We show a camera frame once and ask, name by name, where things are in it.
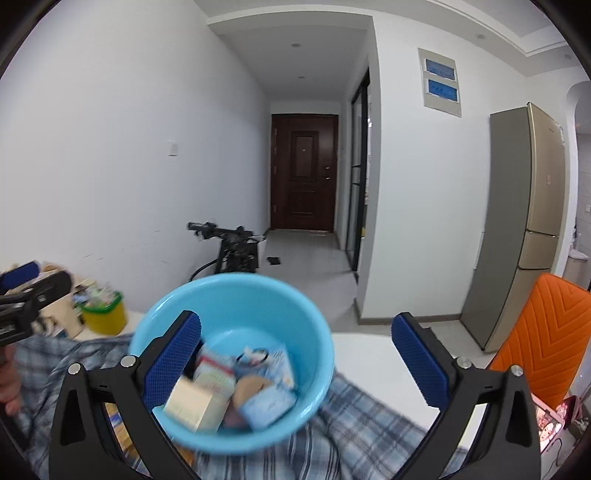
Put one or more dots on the white light switch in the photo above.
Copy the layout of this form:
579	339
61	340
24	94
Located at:
172	148

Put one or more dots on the bunch of white green sachets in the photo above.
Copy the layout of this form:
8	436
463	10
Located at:
99	295

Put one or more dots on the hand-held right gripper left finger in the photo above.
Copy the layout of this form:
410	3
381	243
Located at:
173	360

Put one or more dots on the blue plastic basin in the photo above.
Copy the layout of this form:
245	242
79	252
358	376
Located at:
286	314

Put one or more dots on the light blue wipes pack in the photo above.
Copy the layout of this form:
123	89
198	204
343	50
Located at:
281	364

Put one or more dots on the yellow bin green rim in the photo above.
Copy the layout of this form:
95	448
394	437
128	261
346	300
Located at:
104	321

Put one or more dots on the blue plaid blanket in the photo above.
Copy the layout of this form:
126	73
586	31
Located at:
360	429

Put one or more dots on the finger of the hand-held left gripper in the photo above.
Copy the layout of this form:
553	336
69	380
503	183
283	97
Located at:
46	288
21	272

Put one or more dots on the person's left hand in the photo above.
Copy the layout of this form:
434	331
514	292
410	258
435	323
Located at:
9	383

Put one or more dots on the orange chair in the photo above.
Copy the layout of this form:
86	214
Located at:
549	332

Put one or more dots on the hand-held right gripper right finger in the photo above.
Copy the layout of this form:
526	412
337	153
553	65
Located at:
418	364

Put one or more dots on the gold grey refrigerator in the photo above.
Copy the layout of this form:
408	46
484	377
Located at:
508	230

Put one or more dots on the small cream barcode box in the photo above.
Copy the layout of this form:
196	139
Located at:
198	404

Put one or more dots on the tan round soap bar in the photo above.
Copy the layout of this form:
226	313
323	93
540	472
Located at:
251	386

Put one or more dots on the beige cloth pile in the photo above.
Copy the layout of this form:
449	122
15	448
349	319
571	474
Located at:
64	318

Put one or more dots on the pink figure toy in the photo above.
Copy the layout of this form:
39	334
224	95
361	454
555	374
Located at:
561	410

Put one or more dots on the black framed glass door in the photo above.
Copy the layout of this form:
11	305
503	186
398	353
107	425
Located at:
358	184

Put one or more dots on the wall electrical panel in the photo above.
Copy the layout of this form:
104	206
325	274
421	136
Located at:
441	83

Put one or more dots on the dark brown entrance door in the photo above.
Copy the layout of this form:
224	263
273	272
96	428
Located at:
304	175

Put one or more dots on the light blue tissue pack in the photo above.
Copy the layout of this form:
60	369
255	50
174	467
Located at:
268	406

